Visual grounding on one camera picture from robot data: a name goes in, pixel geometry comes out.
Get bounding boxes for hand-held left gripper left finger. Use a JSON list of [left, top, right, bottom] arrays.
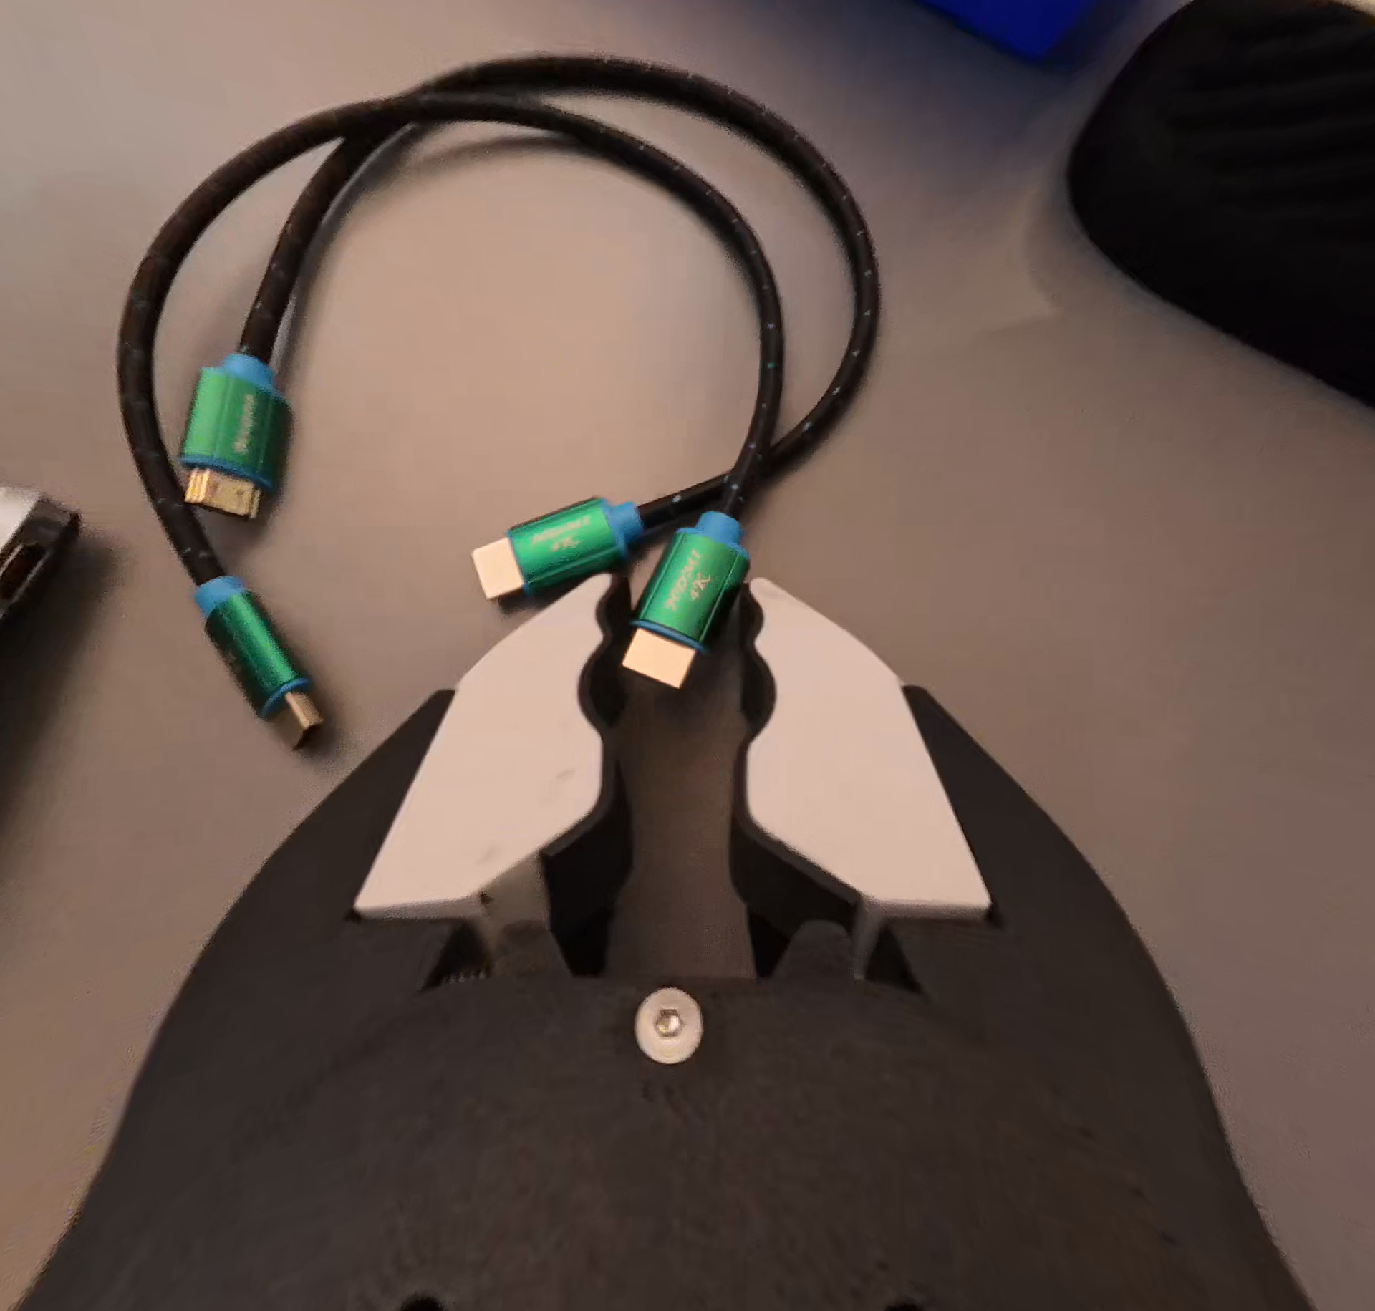
[[354, 572, 635, 952]]

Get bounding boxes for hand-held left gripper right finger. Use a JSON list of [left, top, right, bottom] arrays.
[[735, 576, 994, 976]]

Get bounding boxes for black hdmi cable green plugs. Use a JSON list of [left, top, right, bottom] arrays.
[[116, 88, 788, 753], [178, 54, 882, 606]]

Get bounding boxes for grey hdmi switch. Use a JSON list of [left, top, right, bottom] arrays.
[[0, 483, 83, 636]]

